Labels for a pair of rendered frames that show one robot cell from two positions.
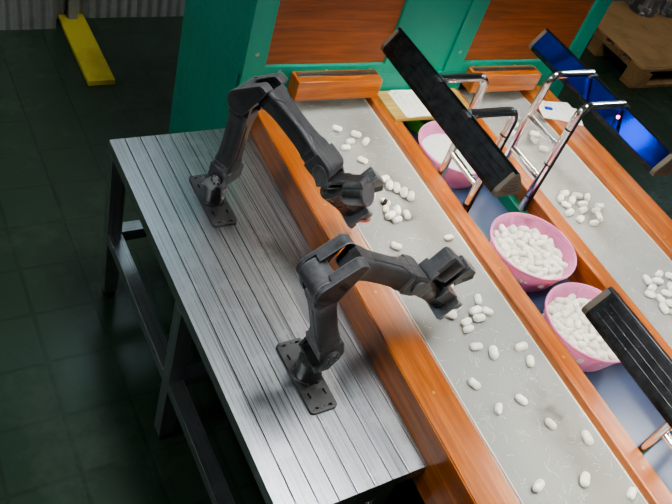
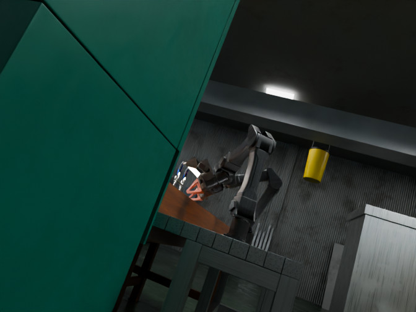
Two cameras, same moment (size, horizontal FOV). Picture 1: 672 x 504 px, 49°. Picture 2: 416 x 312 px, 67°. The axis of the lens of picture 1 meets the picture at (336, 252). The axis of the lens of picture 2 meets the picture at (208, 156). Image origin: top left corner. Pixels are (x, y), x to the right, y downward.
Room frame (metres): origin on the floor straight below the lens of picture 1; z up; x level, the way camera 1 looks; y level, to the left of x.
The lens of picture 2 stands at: (2.23, 1.21, 0.65)
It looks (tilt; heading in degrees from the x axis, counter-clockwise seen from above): 14 degrees up; 238
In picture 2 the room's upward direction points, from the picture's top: 20 degrees clockwise
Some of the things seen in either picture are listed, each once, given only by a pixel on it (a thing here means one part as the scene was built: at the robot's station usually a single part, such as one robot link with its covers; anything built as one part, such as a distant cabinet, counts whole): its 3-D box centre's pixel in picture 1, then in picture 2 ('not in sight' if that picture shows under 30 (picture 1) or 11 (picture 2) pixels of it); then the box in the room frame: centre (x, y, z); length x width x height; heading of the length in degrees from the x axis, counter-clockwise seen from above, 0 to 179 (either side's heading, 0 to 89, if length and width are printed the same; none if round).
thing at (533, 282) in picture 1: (526, 255); not in sight; (1.68, -0.53, 0.72); 0.27 x 0.27 x 0.10
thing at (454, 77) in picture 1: (449, 155); not in sight; (1.75, -0.20, 0.90); 0.20 x 0.19 x 0.45; 40
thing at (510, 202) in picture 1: (553, 145); not in sight; (2.01, -0.51, 0.90); 0.20 x 0.19 x 0.45; 40
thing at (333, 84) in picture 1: (335, 84); not in sight; (2.00, 0.19, 0.83); 0.30 x 0.06 x 0.07; 130
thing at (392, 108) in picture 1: (426, 104); not in sight; (2.18, -0.10, 0.77); 0.33 x 0.15 x 0.01; 130
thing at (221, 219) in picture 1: (214, 190); (238, 229); (1.47, 0.37, 0.71); 0.20 x 0.07 x 0.08; 43
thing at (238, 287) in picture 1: (336, 268); (186, 229); (1.42, -0.02, 0.65); 1.20 x 0.90 x 0.04; 43
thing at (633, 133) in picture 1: (600, 96); not in sight; (2.06, -0.57, 1.08); 0.62 x 0.08 x 0.07; 40
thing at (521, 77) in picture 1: (502, 78); not in sight; (2.44, -0.33, 0.83); 0.30 x 0.06 x 0.07; 130
